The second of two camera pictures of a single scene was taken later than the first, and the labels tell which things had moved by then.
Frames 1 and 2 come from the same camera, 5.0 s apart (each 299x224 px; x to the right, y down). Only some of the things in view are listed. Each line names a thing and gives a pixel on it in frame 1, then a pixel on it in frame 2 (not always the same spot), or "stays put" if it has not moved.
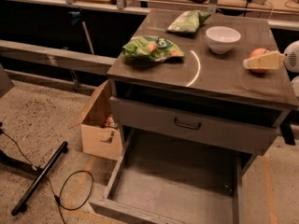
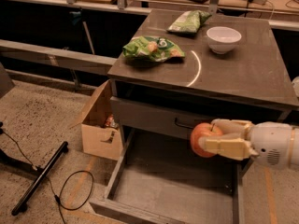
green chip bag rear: x=188 y=21 stays put
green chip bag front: x=150 y=49 stays put
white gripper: x=291 y=57 to x=270 y=144
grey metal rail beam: x=56 y=58 stays put
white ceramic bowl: x=221 y=39 stays put
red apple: x=258 y=52 to x=202 y=131
